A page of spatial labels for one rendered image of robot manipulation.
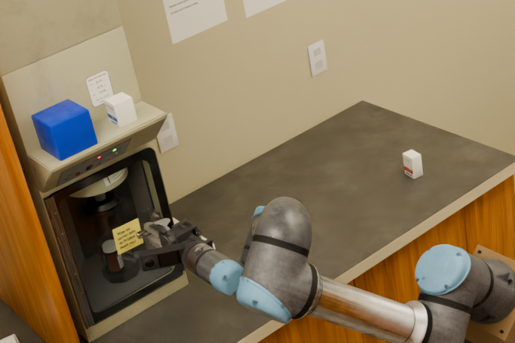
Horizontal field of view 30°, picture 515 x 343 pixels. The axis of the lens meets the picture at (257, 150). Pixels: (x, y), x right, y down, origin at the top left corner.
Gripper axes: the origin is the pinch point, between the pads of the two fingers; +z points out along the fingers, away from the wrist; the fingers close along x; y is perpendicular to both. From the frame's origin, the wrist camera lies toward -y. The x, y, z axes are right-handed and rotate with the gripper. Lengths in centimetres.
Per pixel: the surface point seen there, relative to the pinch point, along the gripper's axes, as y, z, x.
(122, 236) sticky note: -4.9, 4.1, -0.8
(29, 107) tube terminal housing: -17.2, 5.6, 41.4
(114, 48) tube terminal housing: 7.1, 5.6, 46.4
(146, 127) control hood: 4.8, -5.3, 29.5
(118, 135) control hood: -2.9, -5.6, 30.9
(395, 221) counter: 67, -18, -26
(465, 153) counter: 107, -9, -26
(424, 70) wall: 150, 49, -30
